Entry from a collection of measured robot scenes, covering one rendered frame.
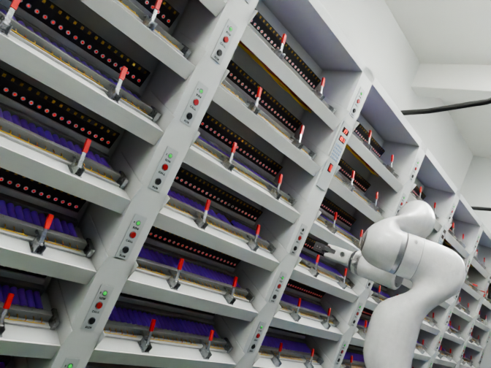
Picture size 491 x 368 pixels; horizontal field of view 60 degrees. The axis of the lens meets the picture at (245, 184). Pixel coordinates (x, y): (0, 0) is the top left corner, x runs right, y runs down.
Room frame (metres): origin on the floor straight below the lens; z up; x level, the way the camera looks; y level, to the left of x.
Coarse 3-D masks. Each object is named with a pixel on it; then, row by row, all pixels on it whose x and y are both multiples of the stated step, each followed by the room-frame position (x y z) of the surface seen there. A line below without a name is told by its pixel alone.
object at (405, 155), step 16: (384, 144) 2.25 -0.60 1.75; (400, 144) 2.18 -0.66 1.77; (384, 160) 2.22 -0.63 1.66; (400, 160) 2.16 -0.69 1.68; (368, 192) 2.23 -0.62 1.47; (384, 192) 2.17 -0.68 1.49; (400, 192) 2.11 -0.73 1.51; (368, 224) 2.18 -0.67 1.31; (336, 304) 2.18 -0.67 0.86; (352, 304) 2.12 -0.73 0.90; (336, 352) 2.11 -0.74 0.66
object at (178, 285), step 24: (168, 240) 1.45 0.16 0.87; (144, 264) 1.29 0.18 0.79; (168, 264) 1.39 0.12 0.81; (192, 264) 1.52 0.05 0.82; (216, 264) 1.64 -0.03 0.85; (144, 288) 1.24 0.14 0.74; (168, 288) 1.30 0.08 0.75; (192, 288) 1.41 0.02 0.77; (216, 288) 1.53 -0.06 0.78; (240, 288) 1.62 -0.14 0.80; (216, 312) 1.48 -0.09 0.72; (240, 312) 1.55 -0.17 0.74
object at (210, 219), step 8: (176, 200) 1.30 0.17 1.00; (176, 208) 1.29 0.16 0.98; (184, 208) 1.33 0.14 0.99; (192, 208) 1.34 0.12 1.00; (208, 216) 1.40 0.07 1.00; (216, 224) 1.44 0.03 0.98; (224, 224) 1.46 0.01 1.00; (232, 232) 1.50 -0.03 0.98; (240, 232) 1.52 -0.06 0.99; (248, 240) 1.57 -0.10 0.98; (264, 240) 1.64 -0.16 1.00
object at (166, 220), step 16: (192, 192) 1.46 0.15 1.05; (160, 208) 1.19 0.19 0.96; (224, 208) 1.58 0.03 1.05; (160, 224) 1.22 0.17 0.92; (176, 224) 1.25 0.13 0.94; (192, 224) 1.30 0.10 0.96; (192, 240) 1.32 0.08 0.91; (208, 240) 1.35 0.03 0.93; (224, 240) 1.39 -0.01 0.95; (272, 240) 1.67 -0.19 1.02; (240, 256) 1.48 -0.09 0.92; (256, 256) 1.52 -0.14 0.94; (272, 256) 1.62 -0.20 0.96
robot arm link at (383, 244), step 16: (400, 208) 1.09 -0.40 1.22; (416, 208) 1.02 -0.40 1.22; (384, 224) 0.96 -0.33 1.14; (400, 224) 0.98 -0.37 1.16; (416, 224) 0.99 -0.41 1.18; (432, 224) 1.02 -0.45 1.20; (368, 240) 0.95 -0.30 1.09; (384, 240) 0.93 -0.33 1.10; (400, 240) 0.93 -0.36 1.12; (368, 256) 0.96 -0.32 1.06; (384, 256) 0.93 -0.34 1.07; (400, 256) 0.92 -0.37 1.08
